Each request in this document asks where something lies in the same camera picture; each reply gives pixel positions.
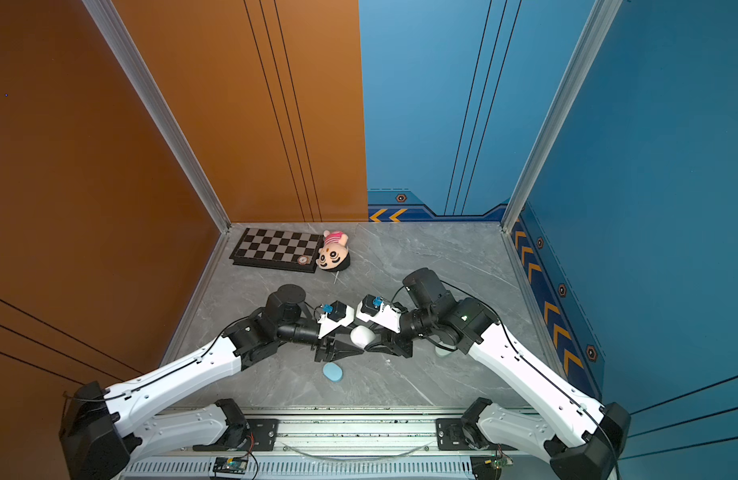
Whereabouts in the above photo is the mint green earbud case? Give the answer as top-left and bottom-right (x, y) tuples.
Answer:
(434, 348), (452, 358)

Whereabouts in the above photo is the aluminium front rail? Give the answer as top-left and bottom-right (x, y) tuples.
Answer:
(107, 410), (604, 457)

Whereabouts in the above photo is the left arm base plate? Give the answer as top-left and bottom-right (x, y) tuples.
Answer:
(192, 418), (279, 453)

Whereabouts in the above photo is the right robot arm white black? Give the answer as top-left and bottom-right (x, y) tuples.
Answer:
(356, 268), (631, 479)

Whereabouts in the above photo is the corner aluminium post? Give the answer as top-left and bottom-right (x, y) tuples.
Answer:
(83, 0), (231, 234)
(501, 0), (623, 234)

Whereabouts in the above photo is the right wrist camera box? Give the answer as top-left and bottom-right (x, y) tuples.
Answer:
(355, 295), (403, 333)

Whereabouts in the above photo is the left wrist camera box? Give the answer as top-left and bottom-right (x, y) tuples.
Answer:
(318, 301), (355, 339)

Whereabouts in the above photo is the circuit board right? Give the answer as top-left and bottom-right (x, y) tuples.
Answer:
(484, 455), (514, 472)

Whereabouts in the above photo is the white earbud case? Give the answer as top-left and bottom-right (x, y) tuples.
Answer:
(350, 326), (376, 349)

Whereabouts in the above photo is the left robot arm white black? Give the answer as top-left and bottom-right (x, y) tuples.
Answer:
(59, 284), (359, 479)

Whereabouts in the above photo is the blue earbud case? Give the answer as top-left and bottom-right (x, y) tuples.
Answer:
(322, 362), (343, 382)

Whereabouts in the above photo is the right corner aluminium post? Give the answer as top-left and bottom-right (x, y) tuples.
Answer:
(501, 0), (623, 234)

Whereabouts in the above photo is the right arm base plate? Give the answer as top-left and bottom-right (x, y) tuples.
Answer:
(434, 418), (516, 453)

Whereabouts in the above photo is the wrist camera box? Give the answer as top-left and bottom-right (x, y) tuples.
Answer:
(318, 301), (355, 339)
(355, 295), (403, 333)

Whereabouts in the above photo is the plush doll pink shirt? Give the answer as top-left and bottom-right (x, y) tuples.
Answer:
(316, 230), (351, 272)

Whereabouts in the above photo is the black white chessboard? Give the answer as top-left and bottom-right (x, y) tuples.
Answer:
(229, 228), (323, 273)

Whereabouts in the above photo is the left corner aluminium post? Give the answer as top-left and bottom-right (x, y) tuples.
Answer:
(83, 0), (231, 234)

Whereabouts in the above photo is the green circuit board left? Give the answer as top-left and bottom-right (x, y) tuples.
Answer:
(212, 456), (249, 476)

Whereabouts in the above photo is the white vent grille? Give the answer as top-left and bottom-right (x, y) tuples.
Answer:
(119, 456), (475, 479)

